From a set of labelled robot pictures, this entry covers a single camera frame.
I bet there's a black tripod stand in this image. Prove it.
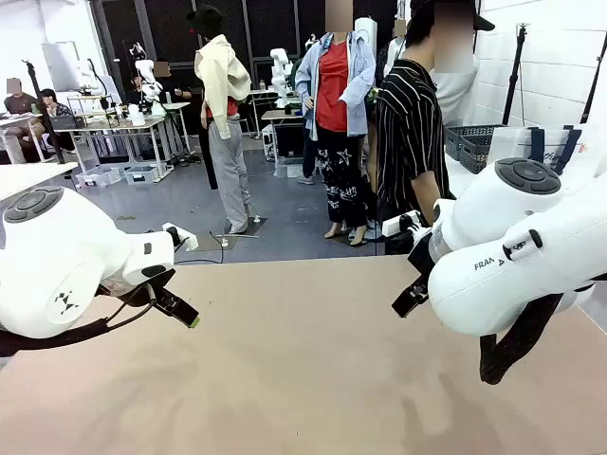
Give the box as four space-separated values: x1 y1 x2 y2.
21 59 67 165
579 59 607 125
501 22 531 127

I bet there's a black monitor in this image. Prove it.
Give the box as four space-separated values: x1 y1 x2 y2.
273 121 307 160

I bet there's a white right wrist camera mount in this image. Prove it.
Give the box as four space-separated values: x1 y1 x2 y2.
381 210 423 240

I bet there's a white black background robot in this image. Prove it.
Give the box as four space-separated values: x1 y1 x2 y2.
123 41 167 118

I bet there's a person in striped shirt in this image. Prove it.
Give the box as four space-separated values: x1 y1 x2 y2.
374 0 497 255

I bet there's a black left arm cable sleeve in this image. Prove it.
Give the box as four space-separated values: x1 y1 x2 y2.
0 282 158 357

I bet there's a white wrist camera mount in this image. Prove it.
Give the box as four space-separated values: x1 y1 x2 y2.
381 210 423 240
162 222 198 252

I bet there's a mannequin in cream jacket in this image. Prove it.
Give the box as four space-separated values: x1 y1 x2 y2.
187 4 253 236

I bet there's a white side table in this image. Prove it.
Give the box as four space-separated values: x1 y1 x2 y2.
443 154 480 191

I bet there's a white torso dress form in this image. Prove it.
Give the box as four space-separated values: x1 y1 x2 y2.
354 16 378 53

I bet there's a wooden top background table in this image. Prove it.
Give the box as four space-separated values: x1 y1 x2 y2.
260 107 304 139

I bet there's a clear plastic storage bin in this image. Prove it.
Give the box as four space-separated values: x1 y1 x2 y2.
123 164 161 186
74 165 122 190
273 155 319 180

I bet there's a seated person in dark top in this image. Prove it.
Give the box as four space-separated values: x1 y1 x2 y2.
155 61 193 103

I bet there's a white computer tower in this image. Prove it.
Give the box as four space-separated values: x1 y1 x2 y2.
260 123 277 160

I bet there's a person's right forearm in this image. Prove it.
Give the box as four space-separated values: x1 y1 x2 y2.
415 171 446 228

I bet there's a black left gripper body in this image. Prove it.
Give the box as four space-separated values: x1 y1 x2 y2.
151 282 174 310

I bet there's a white board panel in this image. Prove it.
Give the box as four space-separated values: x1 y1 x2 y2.
41 41 83 94

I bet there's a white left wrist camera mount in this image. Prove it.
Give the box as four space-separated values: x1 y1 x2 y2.
162 222 198 252

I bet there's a metal mannequin base plate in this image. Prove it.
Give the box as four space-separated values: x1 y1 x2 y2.
222 215 269 239
195 230 238 252

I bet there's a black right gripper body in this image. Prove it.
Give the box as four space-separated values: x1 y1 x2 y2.
407 230 432 286

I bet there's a seated person with black hair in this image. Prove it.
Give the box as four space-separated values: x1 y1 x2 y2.
38 87 75 120

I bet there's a seated person in brown shirt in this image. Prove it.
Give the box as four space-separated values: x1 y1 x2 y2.
3 78 42 118

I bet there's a white metal workbench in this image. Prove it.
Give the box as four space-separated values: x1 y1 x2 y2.
64 116 168 184

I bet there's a mannequin in red shirt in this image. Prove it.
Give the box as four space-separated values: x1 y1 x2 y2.
293 0 379 246

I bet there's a translucent white shopping bag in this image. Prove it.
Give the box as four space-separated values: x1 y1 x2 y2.
491 123 607 179

